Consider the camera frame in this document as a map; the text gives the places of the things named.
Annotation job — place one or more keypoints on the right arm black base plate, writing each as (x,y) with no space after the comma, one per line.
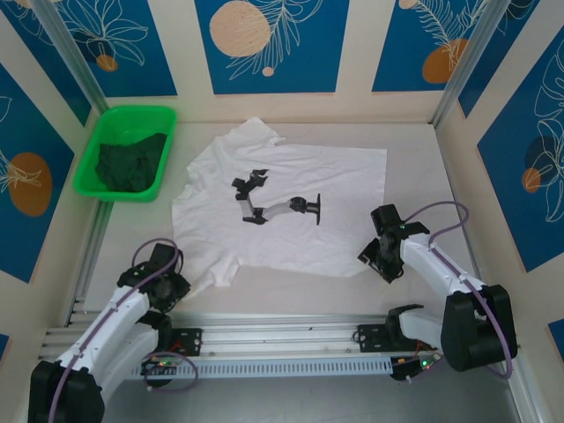
(370,337)

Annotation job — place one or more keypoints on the aluminium upright post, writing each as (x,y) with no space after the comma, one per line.
(79,75)
(462,57)

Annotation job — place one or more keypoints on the dark green t-shirt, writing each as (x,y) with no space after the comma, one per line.
(128,163)

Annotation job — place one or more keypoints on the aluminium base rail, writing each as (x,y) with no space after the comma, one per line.
(282,339)

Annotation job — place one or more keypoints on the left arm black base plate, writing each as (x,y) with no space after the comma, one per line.
(189,341)

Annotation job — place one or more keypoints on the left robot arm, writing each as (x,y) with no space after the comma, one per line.
(123,317)

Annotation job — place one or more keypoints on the white printed t-shirt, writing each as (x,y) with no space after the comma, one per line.
(308,185)

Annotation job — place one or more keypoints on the grey metal sheet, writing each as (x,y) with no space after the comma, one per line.
(282,401)

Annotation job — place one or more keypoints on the blue floral wall panel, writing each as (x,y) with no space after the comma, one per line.
(506,176)
(308,66)
(26,132)
(132,66)
(396,53)
(44,57)
(506,66)

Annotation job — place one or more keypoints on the green plastic basket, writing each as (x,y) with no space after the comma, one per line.
(128,119)

